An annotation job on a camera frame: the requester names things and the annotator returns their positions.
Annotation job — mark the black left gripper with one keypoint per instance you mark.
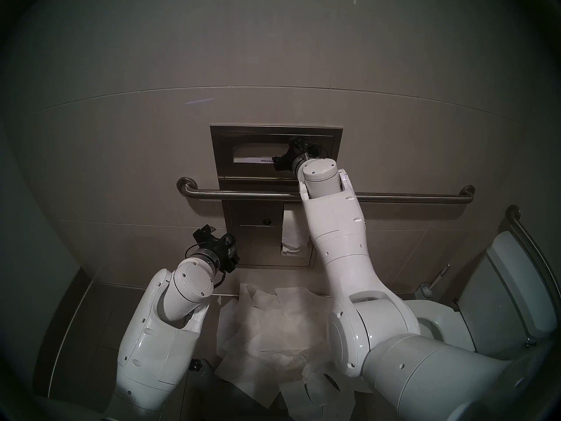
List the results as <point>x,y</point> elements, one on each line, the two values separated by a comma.
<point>219,249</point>

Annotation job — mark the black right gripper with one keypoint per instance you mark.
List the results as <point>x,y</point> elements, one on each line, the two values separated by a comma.
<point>296,157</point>

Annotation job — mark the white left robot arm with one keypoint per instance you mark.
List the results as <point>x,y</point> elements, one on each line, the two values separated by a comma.
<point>153,345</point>

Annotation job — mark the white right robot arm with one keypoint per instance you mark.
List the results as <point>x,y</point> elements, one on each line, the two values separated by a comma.
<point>342,249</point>

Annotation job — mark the paper seat cover sheet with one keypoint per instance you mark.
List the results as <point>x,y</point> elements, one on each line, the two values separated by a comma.
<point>252,159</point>

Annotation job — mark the crumpled paper seat cover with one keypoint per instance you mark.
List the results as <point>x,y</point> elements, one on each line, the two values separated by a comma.
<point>298,299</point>
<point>258,301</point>

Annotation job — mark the white toilet paper roll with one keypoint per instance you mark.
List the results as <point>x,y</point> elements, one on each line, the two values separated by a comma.
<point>291,231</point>

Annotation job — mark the heap of paper seat covers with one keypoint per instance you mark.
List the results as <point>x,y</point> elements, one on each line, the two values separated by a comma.
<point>271,332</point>

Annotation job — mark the large flat paper seat cover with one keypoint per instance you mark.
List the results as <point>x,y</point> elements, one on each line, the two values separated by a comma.
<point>245,380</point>

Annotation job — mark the seat cover with oval cutout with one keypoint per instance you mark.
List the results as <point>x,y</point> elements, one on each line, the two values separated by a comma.
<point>298,398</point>

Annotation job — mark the toilet brush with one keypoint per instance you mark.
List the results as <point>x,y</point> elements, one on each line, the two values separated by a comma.
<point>431,284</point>

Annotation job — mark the white toilet seat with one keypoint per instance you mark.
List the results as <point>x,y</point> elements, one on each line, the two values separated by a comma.
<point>431,308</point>

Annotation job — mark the white ceramic toilet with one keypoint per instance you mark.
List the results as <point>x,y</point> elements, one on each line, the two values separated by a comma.
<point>508,293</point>

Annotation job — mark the long steel grab bar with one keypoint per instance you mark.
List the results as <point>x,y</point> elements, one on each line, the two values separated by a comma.
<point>245,194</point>

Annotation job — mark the small black knob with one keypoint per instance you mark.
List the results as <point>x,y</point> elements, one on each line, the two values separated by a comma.
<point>199,365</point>

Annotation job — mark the short steel grab bar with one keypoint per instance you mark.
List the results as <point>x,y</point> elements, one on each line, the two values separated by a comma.
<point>532,244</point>

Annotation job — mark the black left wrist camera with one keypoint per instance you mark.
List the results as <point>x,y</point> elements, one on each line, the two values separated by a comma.
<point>229,241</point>

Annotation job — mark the stainless steel wall dispenser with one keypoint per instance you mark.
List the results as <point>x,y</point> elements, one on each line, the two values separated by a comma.
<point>250,244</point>

